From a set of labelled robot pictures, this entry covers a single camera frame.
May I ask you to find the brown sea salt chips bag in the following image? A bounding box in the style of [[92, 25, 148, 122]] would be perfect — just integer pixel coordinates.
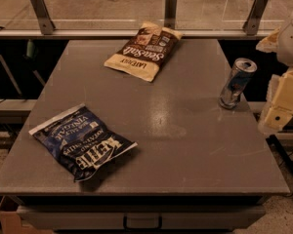
[[105, 21, 183, 82]]

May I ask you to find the grey table drawer with handle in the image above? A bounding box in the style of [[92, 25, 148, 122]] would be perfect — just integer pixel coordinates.
[[17, 206, 266, 231]]

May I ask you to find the right metal barrier bracket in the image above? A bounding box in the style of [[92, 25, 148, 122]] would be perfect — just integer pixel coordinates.
[[242, 0, 269, 36]]

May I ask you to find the metal barrier bracket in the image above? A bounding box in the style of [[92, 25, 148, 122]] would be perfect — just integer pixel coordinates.
[[164, 0, 177, 29], [30, 0, 55, 35], [242, 0, 269, 36]]

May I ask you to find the middle metal barrier bracket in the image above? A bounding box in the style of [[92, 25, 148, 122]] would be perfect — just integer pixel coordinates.
[[164, 0, 177, 29]]

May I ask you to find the clear acrylic barrier panel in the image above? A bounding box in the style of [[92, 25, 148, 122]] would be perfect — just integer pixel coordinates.
[[0, 0, 293, 31]]

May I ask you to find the left metal barrier bracket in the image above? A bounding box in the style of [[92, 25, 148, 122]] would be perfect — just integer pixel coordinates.
[[30, 0, 55, 35]]

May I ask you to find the blue kettle chips bag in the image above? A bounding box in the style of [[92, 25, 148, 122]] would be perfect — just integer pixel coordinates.
[[29, 104, 137, 182]]

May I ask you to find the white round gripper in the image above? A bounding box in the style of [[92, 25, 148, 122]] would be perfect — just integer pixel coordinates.
[[256, 12, 293, 135]]

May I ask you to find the silver blue redbull can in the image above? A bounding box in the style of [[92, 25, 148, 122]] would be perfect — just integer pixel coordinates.
[[219, 58, 257, 109]]

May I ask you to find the cardboard box under table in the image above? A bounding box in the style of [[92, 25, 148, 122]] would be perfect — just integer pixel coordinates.
[[0, 197, 54, 234]]

